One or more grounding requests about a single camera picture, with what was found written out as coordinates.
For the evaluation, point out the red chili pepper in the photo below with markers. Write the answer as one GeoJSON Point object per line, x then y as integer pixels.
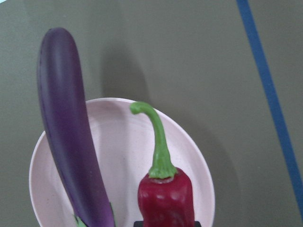
{"type": "Point", "coordinates": [165, 194]}

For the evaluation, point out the purple eggplant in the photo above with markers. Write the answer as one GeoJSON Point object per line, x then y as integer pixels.
{"type": "Point", "coordinates": [64, 114]}

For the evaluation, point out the pink plate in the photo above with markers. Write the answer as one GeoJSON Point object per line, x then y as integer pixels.
{"type": "Point", "coordinates": [124, 145]}

